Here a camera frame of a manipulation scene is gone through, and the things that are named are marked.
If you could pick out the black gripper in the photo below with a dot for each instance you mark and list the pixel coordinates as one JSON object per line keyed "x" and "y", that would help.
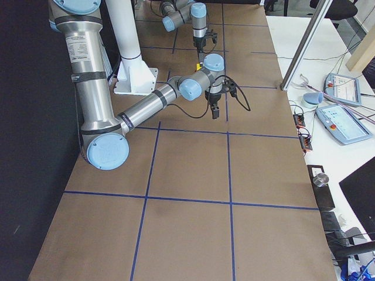
{"x": 200, "y": 44}
{"x": 212, "y": 98}

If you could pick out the teach pendant tablet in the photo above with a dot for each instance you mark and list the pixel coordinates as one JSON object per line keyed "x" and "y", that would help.
{"x": 343, "y": 88}
{"x": 342, "y": 124}

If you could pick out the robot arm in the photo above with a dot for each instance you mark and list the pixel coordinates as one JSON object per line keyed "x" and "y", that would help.
{"x": 109, "y": 114}
{"x": 177, "y": 13}

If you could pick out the far teach pendant tablet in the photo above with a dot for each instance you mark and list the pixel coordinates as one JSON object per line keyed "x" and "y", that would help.
{"x": 343, "y": 88}

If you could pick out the aluminium frame post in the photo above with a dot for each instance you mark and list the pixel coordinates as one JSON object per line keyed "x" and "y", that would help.
{"x": 321, "y": 10}

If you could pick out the white central pillar mount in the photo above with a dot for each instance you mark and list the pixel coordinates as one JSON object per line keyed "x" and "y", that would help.
{"x": 134, "y": 76}

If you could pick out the near teach pendant tablet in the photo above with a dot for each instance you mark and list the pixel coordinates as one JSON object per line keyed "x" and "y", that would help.
{"x": 342, "y": 124}

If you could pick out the metal cylinder weight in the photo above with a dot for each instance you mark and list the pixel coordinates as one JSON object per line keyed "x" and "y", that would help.
{"x": 320, "y": 180}

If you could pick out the black monitor corner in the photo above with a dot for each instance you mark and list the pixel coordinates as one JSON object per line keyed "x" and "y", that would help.
{"x": 358, "y": 188}

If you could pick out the blue cup on roll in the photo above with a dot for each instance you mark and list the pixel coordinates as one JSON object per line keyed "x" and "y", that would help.
{"x": 312, "y": 99}

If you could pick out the orange black connector strip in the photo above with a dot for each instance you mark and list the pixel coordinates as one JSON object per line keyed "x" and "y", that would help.
{"x": 304, "y": 135}

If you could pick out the long reacher grabber stick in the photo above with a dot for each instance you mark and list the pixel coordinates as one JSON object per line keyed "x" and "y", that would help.
{"x": 329, "y": 98}

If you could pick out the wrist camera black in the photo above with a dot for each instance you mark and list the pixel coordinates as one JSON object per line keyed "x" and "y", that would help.
{"x": 211, "y": 34}
{"x": 230, "y": 87}

